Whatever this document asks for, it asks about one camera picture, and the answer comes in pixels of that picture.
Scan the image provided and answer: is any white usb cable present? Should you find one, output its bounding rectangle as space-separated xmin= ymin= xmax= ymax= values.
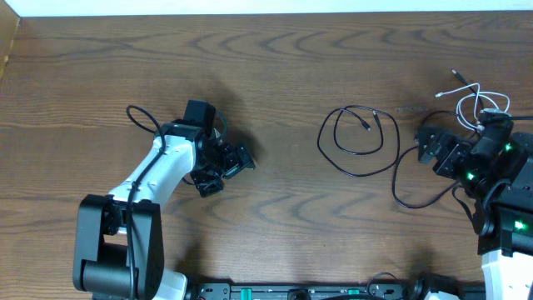
xmin=434 ymin=82 xmax=511 ymax=133

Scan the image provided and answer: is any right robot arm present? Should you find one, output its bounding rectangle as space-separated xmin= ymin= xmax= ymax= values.
xmin=416 ymin=125 xmax=532 ymax=299

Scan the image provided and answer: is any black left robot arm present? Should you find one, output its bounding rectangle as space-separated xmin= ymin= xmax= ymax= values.
xmin=72 ymin=100 xmax=255 ymax=299

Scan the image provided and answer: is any black left camera cable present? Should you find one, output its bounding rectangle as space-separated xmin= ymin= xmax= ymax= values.
xmin=125 ymin=104 xmax=167 ymax=300

